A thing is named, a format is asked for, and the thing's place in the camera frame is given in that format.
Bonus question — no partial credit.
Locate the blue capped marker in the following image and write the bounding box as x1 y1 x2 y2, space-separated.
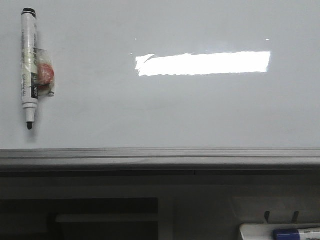
273 227 320 240

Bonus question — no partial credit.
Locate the white whiteboard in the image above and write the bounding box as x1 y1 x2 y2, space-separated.
0 0 320 149

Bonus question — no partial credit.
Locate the left black tray hook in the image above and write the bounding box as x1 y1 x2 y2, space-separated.
264 211 271 224

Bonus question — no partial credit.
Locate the black whiteboard marker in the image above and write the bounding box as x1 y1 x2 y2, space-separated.
19 8 56 131

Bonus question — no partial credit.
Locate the grey aluminium whiteboard frame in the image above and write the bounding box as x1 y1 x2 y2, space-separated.
0 147 320 174

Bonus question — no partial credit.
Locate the black tray hook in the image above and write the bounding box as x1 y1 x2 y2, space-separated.
264 211 271 224
291 211 300 224

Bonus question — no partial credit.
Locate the right black tray hook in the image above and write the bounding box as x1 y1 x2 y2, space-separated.
291 211 300 224

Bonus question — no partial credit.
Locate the white marker tray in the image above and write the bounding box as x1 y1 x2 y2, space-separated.
239 223 320 240

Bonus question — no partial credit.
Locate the white shelf bar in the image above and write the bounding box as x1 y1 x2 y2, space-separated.
55 213 159 223

